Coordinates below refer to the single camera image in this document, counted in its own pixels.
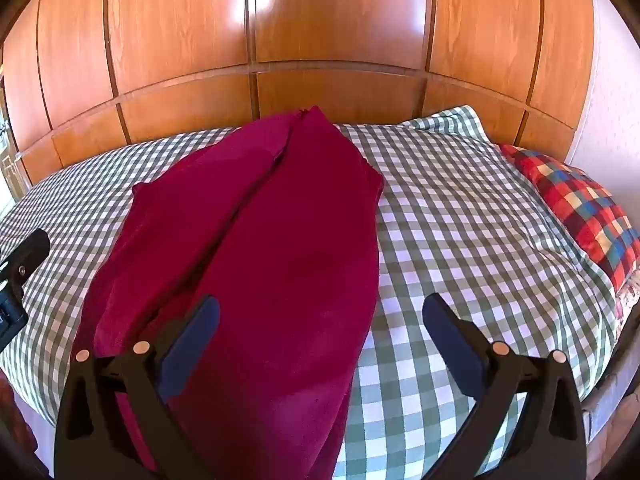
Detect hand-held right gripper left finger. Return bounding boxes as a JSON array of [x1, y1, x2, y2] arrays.
[[54, 294, 221, 480]]

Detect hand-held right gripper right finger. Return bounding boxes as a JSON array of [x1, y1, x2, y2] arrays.
[[422, 293, 589, 480]]

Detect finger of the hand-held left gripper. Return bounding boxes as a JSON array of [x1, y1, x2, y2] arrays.
[[0, 229, 51, 288]]

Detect dark red fleece pants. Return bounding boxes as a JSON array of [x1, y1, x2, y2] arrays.
[[74, 105, 385, 480]]

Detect green checked bed sheet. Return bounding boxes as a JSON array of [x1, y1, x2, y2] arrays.
[[0, 105, 626, 480]]

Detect floral mattress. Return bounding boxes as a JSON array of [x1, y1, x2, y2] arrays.
[[582, 266, 640, 456]]

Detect red patterned cloth strip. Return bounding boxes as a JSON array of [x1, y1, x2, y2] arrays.
[[500, 143, 640, 293]]

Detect wooden wardrobe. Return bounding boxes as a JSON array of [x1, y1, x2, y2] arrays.
[[0, 0, 597, 186]]

